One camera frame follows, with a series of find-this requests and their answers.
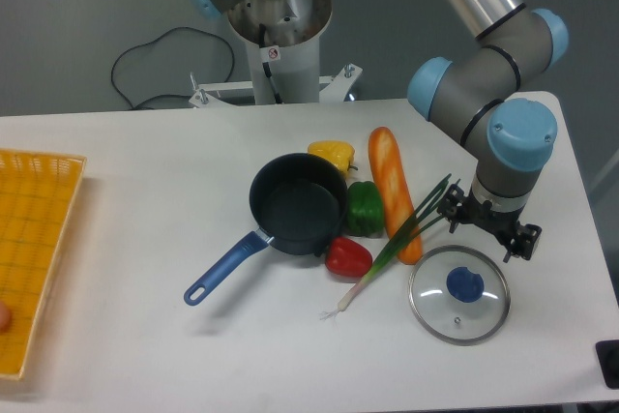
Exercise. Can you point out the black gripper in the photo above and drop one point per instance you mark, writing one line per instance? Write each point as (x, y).
(519, 240)

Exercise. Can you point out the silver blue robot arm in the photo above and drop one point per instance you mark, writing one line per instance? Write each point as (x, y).
(473, 102)

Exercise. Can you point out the green onion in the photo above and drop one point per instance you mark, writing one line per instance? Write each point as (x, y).
(418, 223)

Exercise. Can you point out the glass lid blue knob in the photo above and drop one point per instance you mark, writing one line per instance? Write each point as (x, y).
(459, 295)

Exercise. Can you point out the orange baguette bread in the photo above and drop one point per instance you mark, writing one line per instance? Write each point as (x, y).
(388, 176)

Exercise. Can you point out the green bell pepper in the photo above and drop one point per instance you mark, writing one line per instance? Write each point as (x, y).
(365, 213)

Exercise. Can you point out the red bell pepper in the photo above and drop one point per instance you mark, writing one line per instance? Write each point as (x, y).
(346, 258)

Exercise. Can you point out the yellow bell pepper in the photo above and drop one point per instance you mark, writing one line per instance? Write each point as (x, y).
(339, 153)

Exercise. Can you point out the black object table edge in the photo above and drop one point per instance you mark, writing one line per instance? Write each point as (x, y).
(608, 356)

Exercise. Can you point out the yellow woven basket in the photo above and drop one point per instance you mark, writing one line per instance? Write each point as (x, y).
(38, 191)

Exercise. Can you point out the dark saucepan blue handle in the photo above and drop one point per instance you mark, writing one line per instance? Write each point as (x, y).
(298, 201)

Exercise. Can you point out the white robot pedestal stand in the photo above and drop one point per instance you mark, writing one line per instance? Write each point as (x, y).
(282, 41)

